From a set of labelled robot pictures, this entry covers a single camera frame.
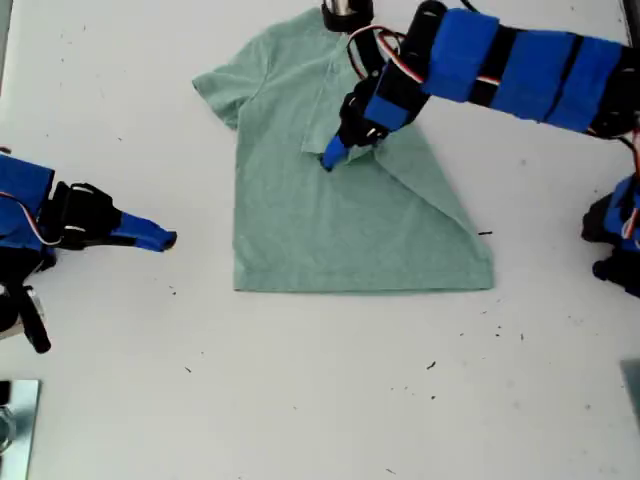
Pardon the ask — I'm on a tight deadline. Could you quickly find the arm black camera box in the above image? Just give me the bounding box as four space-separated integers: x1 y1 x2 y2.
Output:
319 0 376 34
0 282 52 355

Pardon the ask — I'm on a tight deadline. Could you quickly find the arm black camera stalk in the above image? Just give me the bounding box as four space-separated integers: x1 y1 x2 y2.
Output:
347 29 389 81

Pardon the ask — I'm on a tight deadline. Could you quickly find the green t-shirt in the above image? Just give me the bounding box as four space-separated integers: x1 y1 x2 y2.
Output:
192 8 496 295

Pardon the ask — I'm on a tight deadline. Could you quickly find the arm red white wire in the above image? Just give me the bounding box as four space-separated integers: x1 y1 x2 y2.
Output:
347 27 501 90
0 191 62 247

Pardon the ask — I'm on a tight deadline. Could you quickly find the steel plate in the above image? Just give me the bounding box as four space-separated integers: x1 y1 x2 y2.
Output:
0 379 42 480

